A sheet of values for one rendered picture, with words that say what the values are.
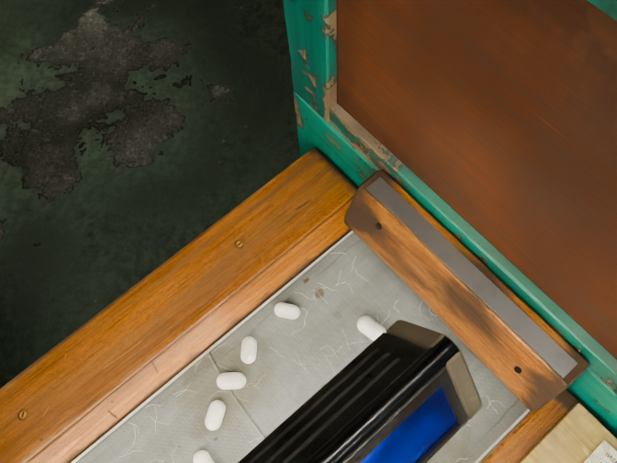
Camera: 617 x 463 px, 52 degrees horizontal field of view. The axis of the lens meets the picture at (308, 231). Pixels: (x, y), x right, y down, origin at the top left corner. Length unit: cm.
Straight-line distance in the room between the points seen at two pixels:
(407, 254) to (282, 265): 17
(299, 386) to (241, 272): 15
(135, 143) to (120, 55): 32
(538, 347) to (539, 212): 15
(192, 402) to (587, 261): 46
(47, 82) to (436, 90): 161
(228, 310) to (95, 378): 17
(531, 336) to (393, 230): 18
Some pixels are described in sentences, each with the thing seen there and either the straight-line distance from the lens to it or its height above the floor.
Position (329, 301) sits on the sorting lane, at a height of 74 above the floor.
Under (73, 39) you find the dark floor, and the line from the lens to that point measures 213.
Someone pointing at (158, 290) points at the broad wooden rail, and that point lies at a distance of 79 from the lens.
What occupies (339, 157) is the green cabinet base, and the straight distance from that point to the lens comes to 81.
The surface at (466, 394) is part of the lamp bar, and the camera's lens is 42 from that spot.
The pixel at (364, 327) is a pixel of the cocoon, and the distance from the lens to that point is 75.
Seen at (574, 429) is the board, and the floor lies 78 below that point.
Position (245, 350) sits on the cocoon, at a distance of 75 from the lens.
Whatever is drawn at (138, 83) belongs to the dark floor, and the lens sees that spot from 195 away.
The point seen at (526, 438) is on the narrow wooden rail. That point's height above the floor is 76.
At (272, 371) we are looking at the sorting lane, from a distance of 76.
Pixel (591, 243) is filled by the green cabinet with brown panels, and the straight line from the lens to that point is 56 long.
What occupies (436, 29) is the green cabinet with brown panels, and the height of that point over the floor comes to 109.
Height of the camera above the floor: 149
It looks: 66 degrees down
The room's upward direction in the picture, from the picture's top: 6 degrees counter-clockwise
